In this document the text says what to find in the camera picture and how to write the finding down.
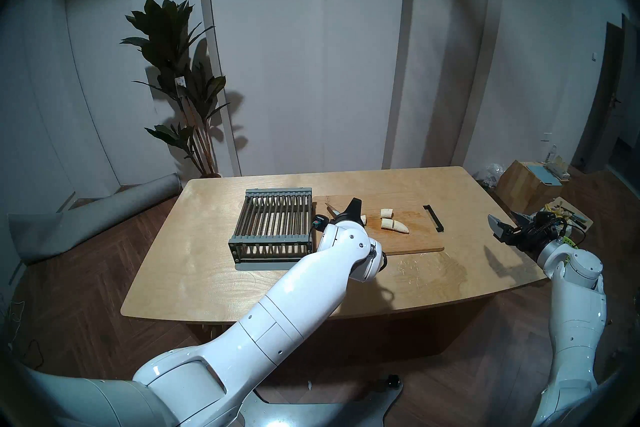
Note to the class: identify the rolled grey floor mat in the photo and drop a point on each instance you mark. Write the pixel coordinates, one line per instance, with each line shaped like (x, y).
(100, 216)

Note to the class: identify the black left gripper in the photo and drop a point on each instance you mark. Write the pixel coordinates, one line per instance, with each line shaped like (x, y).
(350, 216)

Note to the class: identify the light blue plastic board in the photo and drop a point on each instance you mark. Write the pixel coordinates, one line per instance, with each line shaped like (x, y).
(545, 175)

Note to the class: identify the small wooden tray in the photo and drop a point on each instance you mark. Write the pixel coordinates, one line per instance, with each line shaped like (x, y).
(582, 220)

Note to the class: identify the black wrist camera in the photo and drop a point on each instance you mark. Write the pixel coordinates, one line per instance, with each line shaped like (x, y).
(545, 218)
(318, 223)

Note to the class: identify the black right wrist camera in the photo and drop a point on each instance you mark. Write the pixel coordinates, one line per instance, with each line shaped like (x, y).
(545, 218)

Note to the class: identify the wooden cutting board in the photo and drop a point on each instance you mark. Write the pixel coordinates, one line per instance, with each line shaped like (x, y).
(415, 241)

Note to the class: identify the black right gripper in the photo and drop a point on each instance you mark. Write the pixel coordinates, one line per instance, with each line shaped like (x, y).
(532, 237)

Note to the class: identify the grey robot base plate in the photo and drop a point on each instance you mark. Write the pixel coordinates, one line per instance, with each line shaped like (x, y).
(325, 413)

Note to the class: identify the grey metal dish rack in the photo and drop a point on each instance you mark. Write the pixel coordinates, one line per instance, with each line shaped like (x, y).
(272, 192)

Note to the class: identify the tall green potted plant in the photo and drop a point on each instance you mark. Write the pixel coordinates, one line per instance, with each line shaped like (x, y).
(165, 26)

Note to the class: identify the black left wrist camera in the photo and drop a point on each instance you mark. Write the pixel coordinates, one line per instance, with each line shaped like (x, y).
(318, 223)

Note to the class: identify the wooden box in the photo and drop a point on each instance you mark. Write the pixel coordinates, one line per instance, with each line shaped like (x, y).
(515, 186)

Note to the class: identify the long peeled banana piece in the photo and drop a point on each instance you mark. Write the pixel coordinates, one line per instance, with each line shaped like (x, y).
(401, 228)

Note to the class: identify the yellow banana peels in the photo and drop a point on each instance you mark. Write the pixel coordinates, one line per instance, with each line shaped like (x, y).
(554, 207)

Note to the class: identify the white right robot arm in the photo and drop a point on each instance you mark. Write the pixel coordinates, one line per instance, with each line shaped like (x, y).
(575, 311)

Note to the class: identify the brown open door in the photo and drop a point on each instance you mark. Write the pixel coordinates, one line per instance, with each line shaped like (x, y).
(600, 106)

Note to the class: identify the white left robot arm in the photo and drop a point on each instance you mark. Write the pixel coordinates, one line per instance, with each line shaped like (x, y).
(280, 321)

